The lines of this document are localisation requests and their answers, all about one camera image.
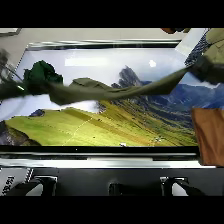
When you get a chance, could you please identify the olive green garment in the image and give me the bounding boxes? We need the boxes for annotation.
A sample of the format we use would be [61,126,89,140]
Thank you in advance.
[0,67,198,106]

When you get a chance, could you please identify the dark green garment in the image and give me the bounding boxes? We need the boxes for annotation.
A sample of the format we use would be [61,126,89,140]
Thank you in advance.
[22,60,64,96]

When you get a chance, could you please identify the brown garment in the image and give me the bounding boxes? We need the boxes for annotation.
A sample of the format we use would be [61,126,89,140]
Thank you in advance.
[191,106,224,168]

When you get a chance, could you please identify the blue checked shirt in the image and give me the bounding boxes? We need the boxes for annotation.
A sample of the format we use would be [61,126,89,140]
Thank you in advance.
[184,32,211,67]

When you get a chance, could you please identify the khaki garment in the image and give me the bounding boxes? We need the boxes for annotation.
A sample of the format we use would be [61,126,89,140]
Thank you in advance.
[201,28,224,66]

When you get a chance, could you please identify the silver frame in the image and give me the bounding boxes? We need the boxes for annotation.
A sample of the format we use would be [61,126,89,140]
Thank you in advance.
[0,151,224,197]

